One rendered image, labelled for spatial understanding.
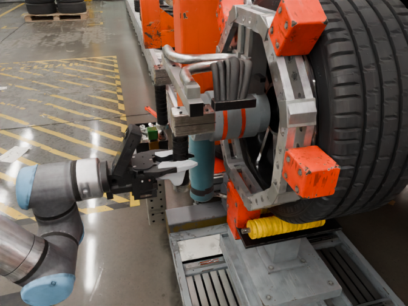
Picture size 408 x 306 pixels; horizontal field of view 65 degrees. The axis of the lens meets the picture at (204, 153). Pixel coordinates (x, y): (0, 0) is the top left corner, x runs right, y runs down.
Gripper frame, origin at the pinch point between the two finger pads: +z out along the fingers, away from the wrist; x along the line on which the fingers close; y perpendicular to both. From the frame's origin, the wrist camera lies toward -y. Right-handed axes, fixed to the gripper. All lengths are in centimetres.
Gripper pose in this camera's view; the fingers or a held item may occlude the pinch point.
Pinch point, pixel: (190, 157)
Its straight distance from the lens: 74.7
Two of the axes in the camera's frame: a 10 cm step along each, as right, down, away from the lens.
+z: 9.7, -1.2, 2.1
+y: 0.0, 8.6, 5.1
